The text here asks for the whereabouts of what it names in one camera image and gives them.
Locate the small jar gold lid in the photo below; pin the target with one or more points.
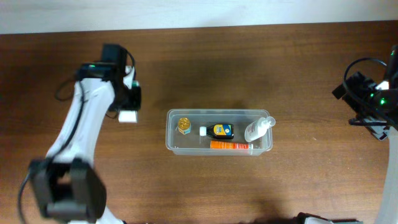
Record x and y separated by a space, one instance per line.
184 125

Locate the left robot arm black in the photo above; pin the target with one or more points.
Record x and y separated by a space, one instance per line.
66 187

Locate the white green Panadol box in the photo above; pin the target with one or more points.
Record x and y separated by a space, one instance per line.
127 117

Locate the white spray bottle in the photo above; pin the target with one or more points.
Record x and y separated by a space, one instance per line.
258 128

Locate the clear plastic container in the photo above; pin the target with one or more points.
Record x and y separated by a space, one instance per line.
193 144

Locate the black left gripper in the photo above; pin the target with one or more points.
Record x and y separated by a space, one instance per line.
133 104

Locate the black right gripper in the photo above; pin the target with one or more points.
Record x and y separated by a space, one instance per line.
364 84

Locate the dark bottle white cap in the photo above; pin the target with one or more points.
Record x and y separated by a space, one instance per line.
218 131

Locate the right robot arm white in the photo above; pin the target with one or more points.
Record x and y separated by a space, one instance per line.
383 126

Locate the orange tablet tube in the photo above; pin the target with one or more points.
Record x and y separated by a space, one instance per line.
229 145

